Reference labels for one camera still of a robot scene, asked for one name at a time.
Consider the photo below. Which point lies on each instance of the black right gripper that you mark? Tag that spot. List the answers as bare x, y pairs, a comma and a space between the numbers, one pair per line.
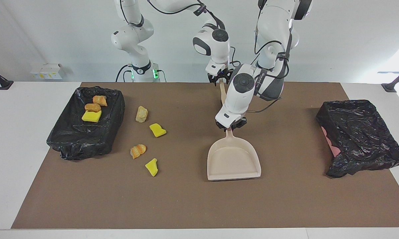
229, 73

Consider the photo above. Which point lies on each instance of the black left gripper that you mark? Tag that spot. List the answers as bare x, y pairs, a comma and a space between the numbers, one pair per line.
241, 121

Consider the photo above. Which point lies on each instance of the beige hand brush black bristles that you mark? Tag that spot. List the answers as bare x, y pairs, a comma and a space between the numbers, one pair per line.
223, 94

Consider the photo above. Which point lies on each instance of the beige plastic dustpan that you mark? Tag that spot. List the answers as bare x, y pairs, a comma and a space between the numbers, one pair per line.
234, 162

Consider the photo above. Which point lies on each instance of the ridged yellow sponge piece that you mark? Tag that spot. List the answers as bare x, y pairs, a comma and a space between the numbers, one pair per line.
157, 130

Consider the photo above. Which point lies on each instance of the pale toy dumpling piece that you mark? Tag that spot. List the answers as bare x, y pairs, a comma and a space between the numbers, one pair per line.
141, 114

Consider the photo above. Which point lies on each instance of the wedge yellow sponge piece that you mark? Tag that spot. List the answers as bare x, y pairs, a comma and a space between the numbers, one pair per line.
151, 167

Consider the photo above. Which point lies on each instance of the striped orange toy croissant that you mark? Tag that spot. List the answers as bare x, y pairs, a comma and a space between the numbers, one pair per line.
138, 151

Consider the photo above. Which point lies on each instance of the tan toy pastry piece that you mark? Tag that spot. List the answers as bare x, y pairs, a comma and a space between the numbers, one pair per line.
100, 100

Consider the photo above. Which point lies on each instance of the brown toy bread roll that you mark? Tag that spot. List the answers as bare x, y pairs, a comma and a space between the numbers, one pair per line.
93, 107

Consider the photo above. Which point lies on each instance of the notched yellow sponge piece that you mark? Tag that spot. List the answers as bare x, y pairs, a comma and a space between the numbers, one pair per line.
91, 117

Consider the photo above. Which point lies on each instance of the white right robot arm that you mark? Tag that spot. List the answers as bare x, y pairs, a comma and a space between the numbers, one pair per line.
216, 49

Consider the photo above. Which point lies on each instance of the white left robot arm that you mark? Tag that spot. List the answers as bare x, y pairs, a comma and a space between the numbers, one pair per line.
236, 103

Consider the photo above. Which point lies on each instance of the pink plastic bin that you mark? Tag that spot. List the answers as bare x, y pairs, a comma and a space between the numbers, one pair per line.
334, 149

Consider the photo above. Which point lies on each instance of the black trash bag over pink bin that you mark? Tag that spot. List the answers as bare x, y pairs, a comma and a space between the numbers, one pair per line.
362, 139

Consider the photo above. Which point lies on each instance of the black trash bag lined bin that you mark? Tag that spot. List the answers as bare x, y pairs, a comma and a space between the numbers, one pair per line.
86, 139

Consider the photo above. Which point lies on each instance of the brown table mat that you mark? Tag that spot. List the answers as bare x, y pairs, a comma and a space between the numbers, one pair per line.
186, 205

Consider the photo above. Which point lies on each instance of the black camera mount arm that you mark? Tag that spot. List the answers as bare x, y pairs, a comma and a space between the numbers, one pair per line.
390, 87
0, 81

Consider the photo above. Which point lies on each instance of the large white wall box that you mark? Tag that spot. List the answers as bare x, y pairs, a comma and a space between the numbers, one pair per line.
52, 71

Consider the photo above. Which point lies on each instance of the small white wall box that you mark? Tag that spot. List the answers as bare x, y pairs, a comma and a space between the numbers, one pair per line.
36, 73

